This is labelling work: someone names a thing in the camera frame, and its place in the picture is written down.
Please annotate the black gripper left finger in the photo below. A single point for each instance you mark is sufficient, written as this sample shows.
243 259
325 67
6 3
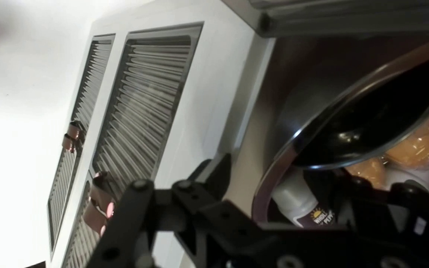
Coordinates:
209 178

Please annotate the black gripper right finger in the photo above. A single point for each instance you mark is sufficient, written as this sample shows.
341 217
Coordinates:
428 209

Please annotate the silver bowl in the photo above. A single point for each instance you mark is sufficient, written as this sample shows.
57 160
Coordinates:
373 113

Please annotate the brown food pieces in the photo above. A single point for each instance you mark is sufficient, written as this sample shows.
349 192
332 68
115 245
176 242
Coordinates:
423 142

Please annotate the black pepper bottle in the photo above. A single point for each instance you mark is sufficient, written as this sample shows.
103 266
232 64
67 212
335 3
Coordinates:
298 201

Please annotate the white louvered cabinet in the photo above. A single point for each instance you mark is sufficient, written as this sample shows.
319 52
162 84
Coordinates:
145 98

